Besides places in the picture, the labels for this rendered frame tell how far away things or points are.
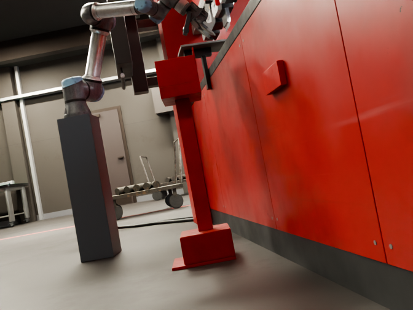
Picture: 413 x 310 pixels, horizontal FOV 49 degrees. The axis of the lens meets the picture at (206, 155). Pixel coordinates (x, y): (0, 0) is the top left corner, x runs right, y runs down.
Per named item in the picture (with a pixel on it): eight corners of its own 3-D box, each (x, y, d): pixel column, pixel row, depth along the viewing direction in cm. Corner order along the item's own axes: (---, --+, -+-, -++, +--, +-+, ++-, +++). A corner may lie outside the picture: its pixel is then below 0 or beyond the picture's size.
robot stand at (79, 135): (80, 262, 239) (56, 119, 242) (91, 256, 257) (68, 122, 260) (114, 256, 238) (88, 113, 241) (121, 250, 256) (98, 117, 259)
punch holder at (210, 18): (208, 31, 269) (203, 4, 270) (222, 29, 270) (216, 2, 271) (212, 22, 254) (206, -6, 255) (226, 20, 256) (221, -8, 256)
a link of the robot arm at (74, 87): (59, 103, 248) (55, 79, 249) (76, 104, 260) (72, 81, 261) (75, 97, 243) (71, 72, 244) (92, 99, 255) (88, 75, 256)
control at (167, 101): (165, 106, 195) (157, 66, 196) (201, 100, 196) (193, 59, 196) (161, 99, 175) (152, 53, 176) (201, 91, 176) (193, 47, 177)
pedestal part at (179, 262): (174, 261, 192) (169, 233, 193) (232, 250, 193) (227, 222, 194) (172, 271, 173) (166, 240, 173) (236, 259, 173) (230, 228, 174)
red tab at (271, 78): (265, 95, 141) (262, 73, 141) (271, 94, 141) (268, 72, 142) (281, 85, 126) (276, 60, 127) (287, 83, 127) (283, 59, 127)
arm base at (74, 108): (59, 119, 244) (56, 101, 244) (69, 122, 259) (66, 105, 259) (86, 114, 243) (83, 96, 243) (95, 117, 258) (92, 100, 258)
